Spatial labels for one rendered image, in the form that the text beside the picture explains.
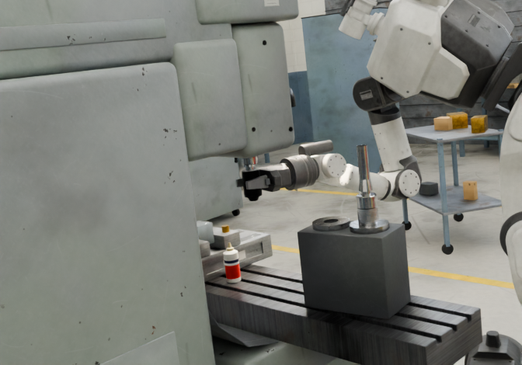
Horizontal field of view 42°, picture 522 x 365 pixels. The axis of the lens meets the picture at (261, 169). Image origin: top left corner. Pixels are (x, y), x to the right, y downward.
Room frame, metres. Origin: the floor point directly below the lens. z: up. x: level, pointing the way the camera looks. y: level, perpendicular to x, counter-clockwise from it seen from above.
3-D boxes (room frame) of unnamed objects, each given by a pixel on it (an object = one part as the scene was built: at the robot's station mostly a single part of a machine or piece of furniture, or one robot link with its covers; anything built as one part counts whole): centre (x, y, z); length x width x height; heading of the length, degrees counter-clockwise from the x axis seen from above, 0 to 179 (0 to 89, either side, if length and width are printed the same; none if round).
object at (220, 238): (1.96, 0.15, 1.04); 0.15 x 0.06 x 0.04; 42
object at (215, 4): (1.72, 0.06, 1.68); 0.34 x 0.24 x 0.10; 134
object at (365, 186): (1.51, -0.23, 1.27); 0.03 x 0.03 x 0.11
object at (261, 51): (1.75, 0.03, 1.47); 0.21 x 0.19 x 0.32; 44
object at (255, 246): (1.94, 0.17, 1.01); 0.35 x 0.15 x 0.11; 132
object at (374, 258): (1.54, -0.19, 1.05); 0.22 x 0.12 x 0.20; 53
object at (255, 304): (1.80, 0.07, 0.91); 1.24 x 0.23 x 0.08; 44
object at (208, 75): (1.62, 0.17, 1.47); 0.24 x 0.19 x 0.26; 44
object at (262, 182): (1.73, 0.01, 1.23); 0.06 x 0.02 x 0.03; 119
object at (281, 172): (1.80, -0.05, 1.23); 0.13 x 0.12 x 0.10; 29
